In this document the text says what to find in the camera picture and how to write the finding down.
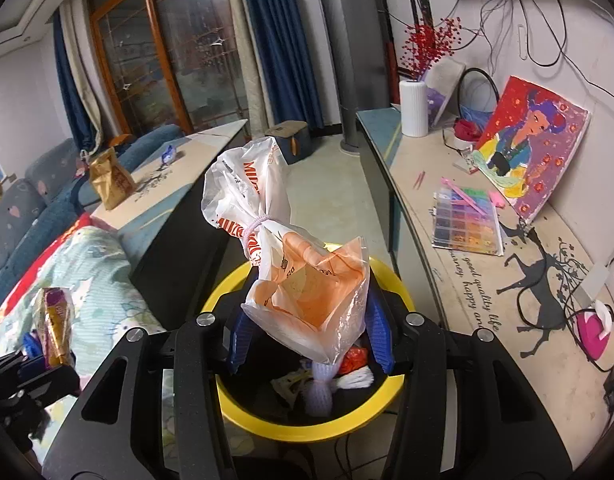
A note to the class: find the pink pen tool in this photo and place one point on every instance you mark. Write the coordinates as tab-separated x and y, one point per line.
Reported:
459	191

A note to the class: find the white foam net sleeve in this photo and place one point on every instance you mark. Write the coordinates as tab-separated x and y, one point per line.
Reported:
319	395
356	379

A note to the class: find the red printed blanket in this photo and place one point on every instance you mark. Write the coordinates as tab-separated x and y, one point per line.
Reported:
69	230

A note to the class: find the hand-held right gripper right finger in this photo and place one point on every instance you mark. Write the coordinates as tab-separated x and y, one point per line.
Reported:
379	330

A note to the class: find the blue curtain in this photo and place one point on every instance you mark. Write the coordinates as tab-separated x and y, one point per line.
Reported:
282	45
74	90

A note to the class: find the pink white handheld device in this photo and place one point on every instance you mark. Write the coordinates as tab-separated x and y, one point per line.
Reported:
594	335

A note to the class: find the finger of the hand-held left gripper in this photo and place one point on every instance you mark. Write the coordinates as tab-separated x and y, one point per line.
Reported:
59	380
4	367

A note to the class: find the blue snack packet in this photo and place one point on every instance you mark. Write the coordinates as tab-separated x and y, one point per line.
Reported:
168	155

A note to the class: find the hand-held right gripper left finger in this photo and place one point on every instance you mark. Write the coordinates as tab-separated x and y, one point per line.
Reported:
239	340

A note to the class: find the white red-print plastic bag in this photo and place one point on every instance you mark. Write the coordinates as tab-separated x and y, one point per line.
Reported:
237	185

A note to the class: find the pile of seed shells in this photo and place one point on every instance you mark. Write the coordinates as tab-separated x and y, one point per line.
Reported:
156	182

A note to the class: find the red berry branches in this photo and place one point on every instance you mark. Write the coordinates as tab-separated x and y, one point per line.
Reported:
429	45

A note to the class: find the red cloth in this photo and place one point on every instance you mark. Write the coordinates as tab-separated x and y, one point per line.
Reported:
469	130

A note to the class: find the small purple canvas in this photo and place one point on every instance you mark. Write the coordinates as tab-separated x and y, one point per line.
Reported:
444	95

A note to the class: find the colourful figure painting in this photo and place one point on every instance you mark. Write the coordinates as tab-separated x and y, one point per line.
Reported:
527	150

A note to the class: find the pink tweezers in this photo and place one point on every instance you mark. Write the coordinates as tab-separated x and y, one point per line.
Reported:
419	180

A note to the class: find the clear bead organiser box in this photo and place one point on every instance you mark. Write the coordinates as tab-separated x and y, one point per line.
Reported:
467	222

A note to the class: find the white ribbed vase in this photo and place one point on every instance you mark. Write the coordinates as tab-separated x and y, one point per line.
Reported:
413	110

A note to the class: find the gold purple wrapper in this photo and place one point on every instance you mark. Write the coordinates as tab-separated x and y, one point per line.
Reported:
57	325

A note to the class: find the beige curtain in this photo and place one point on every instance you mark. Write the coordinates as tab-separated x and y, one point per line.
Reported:
84	75
247	60

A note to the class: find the yellow-rimmed black trash bin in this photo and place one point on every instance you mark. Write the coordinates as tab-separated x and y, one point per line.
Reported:
287	430

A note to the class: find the large yellow white wrapper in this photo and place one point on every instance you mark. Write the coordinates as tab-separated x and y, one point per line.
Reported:
287	385

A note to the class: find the cartoon cat printed blanket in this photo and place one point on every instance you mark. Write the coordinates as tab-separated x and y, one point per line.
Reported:
102	270

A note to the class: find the beige coffee table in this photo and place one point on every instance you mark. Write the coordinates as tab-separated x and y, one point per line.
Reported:
197	160

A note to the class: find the red plastic bag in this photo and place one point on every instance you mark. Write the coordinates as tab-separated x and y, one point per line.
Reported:
354	359

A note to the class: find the dark storage box stool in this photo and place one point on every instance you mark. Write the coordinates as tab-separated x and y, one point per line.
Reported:
287	142

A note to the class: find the blue grey heart-print sofa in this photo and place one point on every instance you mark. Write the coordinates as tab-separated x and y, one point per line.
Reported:
17	210

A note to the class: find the wooden framed glass door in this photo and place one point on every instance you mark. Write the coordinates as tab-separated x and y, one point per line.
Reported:
177	50

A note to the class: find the gold paper bag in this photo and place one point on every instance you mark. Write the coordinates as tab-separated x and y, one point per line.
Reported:
109	180

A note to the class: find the orange-print plastic bag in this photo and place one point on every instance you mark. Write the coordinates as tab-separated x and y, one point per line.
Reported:
307	300

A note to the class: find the grey tower air conditioner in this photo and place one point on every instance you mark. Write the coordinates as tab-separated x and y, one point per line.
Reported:
344	60

